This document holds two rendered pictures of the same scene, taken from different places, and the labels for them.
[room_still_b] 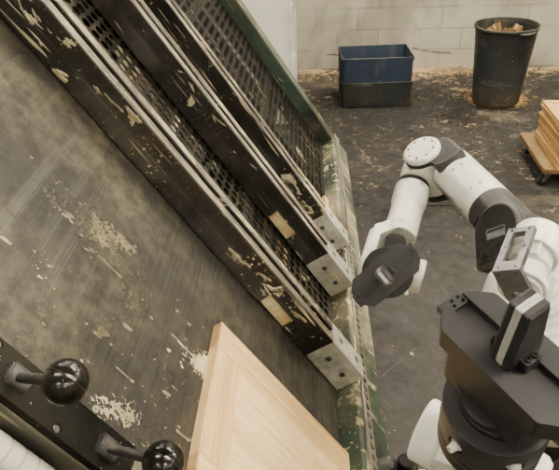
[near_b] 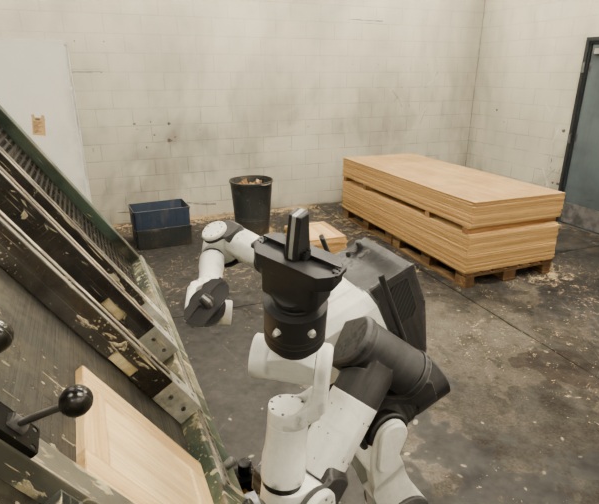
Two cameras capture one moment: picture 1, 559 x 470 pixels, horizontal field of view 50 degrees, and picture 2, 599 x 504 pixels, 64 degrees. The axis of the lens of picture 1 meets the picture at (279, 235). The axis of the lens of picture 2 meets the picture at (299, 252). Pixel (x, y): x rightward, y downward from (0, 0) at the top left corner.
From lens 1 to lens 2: 0.24 m
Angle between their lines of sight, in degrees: 27
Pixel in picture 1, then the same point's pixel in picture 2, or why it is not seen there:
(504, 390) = (296, 269)
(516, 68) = (263, 208)
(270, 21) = not seen: hidden behind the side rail
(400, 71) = (181, 218)
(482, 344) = (280, 254)
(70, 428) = not seen: outside the picture
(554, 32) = (282, 184)
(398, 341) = (217, 413)
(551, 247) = not seen: hidden behind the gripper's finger
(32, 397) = not seen: outside the picture
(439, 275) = (238, 357)
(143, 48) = not seen: outside the picture
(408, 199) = (211, 263)
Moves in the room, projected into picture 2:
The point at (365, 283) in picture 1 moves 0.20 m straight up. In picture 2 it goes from (193, 311) to (186, 224)
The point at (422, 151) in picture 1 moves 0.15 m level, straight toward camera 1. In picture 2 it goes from (214, 230) to (217, 248)
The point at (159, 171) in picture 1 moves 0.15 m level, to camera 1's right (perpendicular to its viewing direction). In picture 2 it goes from (9, 256) to (85, 245)
